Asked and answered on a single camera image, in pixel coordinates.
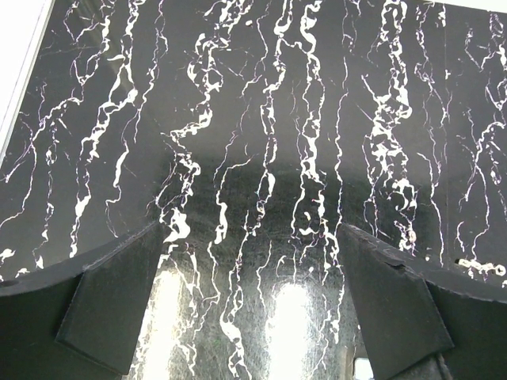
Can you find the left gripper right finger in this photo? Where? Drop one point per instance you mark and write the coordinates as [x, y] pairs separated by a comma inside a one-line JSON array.
[[419, 320]]

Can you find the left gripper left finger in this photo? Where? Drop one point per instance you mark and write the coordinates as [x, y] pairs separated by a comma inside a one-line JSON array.
[[80, 318]]

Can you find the clear plastic organizer box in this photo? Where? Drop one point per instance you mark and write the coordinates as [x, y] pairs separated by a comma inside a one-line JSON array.
[[362, 369]]

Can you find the silver hex nut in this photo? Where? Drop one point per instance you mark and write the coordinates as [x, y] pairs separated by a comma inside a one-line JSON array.
[[500, 270]]

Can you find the black marbled table mat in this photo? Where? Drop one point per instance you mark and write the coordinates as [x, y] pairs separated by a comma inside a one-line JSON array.
[[251, 131]]

